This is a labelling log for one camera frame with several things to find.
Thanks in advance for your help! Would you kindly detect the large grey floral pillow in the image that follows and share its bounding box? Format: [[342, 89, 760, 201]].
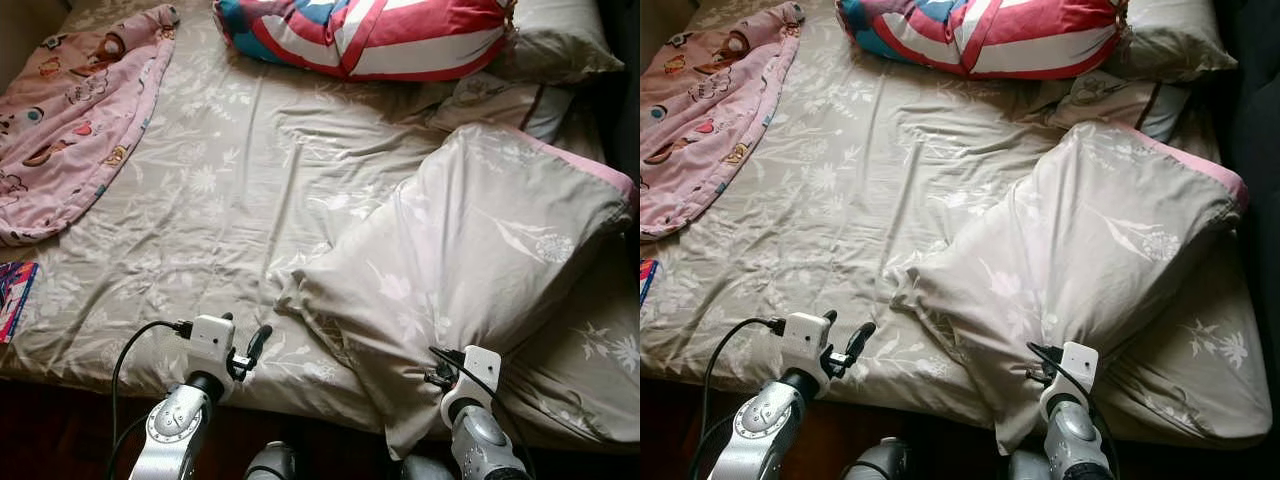
[[275, 122, 638, 461], [890, 122, 1251, 456]]

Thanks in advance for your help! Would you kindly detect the silver robot right leg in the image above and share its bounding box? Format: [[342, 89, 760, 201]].
[[400, 455, 456, 480], [1008, 450, 1051, 480]]

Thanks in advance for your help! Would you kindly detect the silver robot leg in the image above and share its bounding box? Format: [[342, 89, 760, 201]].
[[848, 437, 911, 480], [1008, 450, 1051, 480], [400, 455, 456, 480], [245, 442, 301, 480]]

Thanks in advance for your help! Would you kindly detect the silver robot left leg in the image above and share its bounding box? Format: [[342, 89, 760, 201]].
[[245, 442, 301, 480], [848, 437, 911, 480]]

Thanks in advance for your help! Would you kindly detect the grey floral bed sheet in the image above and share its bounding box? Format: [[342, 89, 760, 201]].
[[640, 0, 1276, 451], [0, 0, 641, 456]]

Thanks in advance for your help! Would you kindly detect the pink cartoon print blanket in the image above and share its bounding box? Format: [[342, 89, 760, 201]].
[[640, 3, 807, 241], [0, 3, 181, 247]]

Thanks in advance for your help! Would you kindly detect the small cartoon print pillow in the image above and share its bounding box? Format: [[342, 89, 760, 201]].
[[1040, 70, 1193, 143], [425, 72, 576, 146]]

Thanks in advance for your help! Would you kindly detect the red white blue pillow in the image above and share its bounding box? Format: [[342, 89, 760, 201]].
[[836, 0, 1129, 81], [212, 0, 519, 83]]

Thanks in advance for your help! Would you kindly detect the plain grey pillow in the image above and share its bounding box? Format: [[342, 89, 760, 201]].
[[490, 0, 626, 86], [1105, 0, 1239, 83]]

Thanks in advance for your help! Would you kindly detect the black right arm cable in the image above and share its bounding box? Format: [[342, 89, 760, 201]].
[[428, 346, 536, 480], [1026, 342, 1121, 480]]

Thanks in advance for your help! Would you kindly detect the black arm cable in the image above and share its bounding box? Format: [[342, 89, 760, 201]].
[[108, 320, 193, 480], [685, 316, 787, 480], [1026, 342, 1121, 480], [428, 346, 536, 480]]

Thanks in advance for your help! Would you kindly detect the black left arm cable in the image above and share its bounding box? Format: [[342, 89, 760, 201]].
[[108, 320, 193, 480], [685, 316, 787, 480]]

